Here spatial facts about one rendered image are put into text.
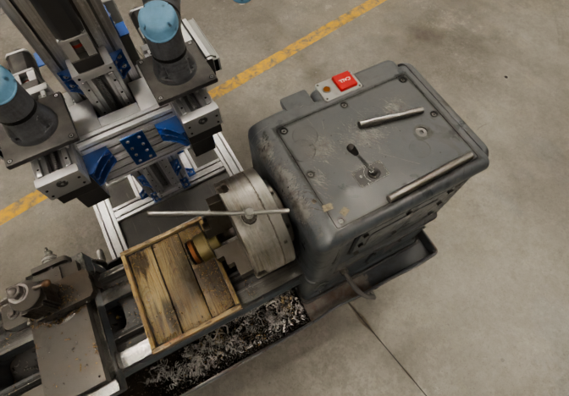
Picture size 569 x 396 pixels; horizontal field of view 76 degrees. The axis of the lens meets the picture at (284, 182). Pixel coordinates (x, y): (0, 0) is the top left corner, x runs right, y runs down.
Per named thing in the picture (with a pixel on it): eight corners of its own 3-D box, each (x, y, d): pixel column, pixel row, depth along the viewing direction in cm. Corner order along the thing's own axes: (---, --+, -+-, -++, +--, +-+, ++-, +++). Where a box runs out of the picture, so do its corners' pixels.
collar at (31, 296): (37, 275, 102) (30, 272, 99) (43, 301, 98) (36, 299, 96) (8, 288, 100) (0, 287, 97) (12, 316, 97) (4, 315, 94)
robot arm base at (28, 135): (5, 119, 121) (-17, 100, 112) (52, 101, 124) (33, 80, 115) (14, 153, 115) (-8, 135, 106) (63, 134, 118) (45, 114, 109)
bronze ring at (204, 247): (207, 221, 108) (179, 236, 106) (221, 248, 104) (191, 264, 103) (215, 230, 116) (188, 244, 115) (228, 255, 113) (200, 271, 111)
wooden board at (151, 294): (202, 219, 136) (200, 215, 133) (243, 309, 122) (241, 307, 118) (124, 255, 130) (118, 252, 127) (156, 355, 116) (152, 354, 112)
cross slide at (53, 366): (78, 253, 124) (71, 250, 120) (113, 381, 107) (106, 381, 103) (27, 277, 121) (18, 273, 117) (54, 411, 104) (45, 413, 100)
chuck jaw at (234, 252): (247, 232, 109) (265, 267, 104) (249, 238, 113) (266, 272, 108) (212, 249, 106) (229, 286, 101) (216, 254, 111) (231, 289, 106)
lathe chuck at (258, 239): (240, 185, 131) (239, 158, 101) (279, 266, 126) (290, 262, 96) (217, 196, 130) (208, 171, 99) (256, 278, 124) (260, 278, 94)
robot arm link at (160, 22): (149, 63, 119) (134, 28, 107) (150, 34, 125) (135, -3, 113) (186, 58, 120) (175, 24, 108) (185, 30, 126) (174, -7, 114)
